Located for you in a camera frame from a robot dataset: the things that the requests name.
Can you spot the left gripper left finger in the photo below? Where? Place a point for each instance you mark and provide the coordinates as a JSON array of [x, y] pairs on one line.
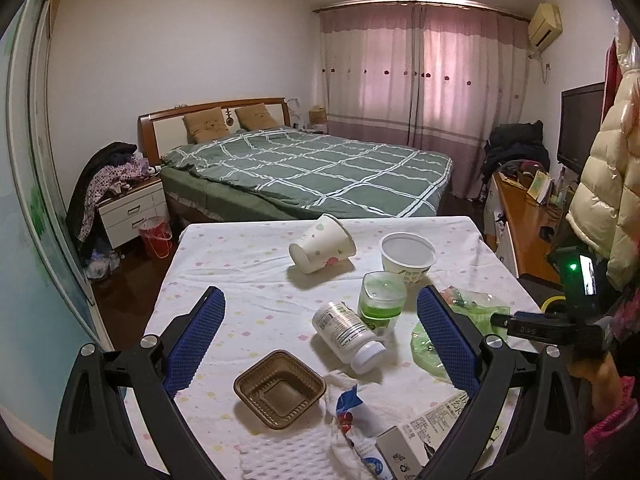
[[94, 438]]

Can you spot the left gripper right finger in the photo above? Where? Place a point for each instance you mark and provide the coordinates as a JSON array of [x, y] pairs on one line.
[[544, 438]]

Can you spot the green plastic bag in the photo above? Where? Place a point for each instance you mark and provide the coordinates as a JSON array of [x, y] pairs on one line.
[[479, 307]]

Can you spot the printed paper box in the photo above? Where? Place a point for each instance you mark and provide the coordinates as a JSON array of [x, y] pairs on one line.
[[408, 447]]

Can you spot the blue white snack wrapper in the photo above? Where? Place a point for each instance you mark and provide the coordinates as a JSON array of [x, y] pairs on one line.
[[357, 417]]

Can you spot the brown plastic tray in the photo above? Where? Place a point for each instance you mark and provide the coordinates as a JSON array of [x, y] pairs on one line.
[[279, 389]]

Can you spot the green clear plastic cup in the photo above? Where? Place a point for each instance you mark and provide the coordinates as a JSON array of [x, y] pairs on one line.
[[381, 300]]

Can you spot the white foam net sleeve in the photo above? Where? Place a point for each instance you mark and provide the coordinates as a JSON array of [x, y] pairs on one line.
[[299, 454]]

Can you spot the white pill bottle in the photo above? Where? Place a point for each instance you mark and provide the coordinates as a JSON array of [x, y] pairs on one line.
[[348, 337]]

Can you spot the white dotted paper cup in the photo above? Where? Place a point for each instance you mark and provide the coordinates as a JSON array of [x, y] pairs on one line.
[[325, 243]]

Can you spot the wooden desk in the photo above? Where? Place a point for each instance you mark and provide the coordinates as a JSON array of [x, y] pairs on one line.
[[512, 223]]

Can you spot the cream puffer jacket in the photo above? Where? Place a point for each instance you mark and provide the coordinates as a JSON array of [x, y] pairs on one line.
[[604, 212]]

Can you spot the sliding wardrobe door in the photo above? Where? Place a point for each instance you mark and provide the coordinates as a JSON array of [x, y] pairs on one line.
[[48, 310]]

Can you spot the framed picture on desk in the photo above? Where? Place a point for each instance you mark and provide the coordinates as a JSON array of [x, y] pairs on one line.
[[539, 188]]

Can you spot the dark clothes pile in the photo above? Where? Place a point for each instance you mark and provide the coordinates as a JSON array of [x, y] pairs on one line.
[[514, 142]]

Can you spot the red bucket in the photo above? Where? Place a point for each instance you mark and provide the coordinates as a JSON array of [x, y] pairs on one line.
[[157, 237]]

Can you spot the white nightstand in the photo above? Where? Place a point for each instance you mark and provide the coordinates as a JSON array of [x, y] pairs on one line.
[[123, 215]]

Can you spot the black television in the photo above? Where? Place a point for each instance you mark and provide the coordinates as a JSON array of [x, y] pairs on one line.
[[581, 113]]

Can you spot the pile of clothes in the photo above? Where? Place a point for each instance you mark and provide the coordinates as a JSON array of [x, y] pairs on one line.
[[110, 173]]

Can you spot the pink striped curtain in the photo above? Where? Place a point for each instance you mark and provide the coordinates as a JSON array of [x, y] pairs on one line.
[[434, 78]]

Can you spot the beige air conditioner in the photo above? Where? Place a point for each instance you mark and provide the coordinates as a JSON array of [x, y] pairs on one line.
[[544, 27]]

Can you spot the green plaid duvet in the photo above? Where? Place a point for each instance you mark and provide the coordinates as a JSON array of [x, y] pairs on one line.
[[315, 173]]

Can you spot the left brown pillow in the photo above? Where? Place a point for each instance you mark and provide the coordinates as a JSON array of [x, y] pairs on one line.
[[206, 126]]

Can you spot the brown pillow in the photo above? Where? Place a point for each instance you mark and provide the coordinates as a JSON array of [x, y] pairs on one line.
[[255, 117], [206, 126]]

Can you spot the far bedside table items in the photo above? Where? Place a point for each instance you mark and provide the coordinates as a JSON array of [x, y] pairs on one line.
[[314, 121]]

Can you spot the right brown pillow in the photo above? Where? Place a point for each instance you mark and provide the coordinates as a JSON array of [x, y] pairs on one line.
[[255, 117]]

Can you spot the wooden bed frame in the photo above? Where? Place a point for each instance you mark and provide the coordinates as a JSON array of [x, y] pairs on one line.
[[193, 199]]

